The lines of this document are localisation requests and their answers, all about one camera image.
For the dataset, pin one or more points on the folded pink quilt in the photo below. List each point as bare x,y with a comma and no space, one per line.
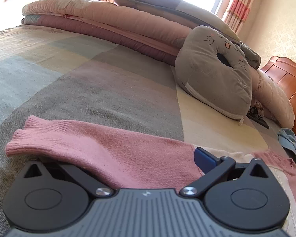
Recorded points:
101,22

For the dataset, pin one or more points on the blue cap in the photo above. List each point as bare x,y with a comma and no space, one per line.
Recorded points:
288,143

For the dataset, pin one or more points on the pink and white knit sweater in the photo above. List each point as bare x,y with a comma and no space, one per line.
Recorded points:
101,150

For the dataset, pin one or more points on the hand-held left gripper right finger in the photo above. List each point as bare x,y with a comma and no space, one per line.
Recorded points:
204,159

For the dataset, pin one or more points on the fabric flower clip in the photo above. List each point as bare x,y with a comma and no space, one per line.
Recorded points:
256,110

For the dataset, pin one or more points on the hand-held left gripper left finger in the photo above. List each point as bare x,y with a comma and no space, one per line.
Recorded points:
81,179

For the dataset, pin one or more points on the wooden headboard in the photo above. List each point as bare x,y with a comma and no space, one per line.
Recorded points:
288,84

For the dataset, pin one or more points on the grey cat face cushion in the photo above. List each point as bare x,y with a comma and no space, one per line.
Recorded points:
212,79

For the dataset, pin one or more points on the grey patterned pillow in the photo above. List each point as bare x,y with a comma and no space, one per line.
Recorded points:
162,5

